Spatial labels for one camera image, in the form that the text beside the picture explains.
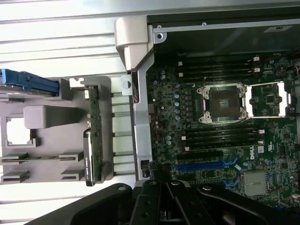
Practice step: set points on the hard disk in blue carrier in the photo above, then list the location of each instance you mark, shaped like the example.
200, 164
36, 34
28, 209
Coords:
35, 80

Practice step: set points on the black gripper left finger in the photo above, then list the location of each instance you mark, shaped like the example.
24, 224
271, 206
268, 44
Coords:
105, 204

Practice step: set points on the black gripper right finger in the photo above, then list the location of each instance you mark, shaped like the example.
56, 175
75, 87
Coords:
222, 206

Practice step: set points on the silver chipset heatsink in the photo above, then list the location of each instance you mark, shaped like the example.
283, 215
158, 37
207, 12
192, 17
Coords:
255, 184

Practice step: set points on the black expansion slot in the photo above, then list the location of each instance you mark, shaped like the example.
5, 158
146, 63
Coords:
199, 156

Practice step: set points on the gray plastic parts rack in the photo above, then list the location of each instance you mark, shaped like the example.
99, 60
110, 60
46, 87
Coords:
58, 131

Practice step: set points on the blue expansion slot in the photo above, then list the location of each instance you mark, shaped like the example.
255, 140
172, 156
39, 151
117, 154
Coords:
199, 167

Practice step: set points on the silver CPU chip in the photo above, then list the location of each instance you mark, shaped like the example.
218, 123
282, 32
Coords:
18, 130

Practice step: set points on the CPU socket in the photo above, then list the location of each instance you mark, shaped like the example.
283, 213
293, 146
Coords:
222, 103

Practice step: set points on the green RAM stick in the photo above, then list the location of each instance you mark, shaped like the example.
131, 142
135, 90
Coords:
44, 160

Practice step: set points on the black open PC case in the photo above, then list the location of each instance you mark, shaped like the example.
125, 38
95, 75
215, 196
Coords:
140, 117

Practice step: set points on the green Dell motherboard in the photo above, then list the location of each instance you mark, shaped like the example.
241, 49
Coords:
276, 140

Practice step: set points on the black RAM slot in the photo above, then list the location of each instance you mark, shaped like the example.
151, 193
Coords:
222, 130
218, 72
218, 66
218, 77
222, 135
218, 61
222, 140

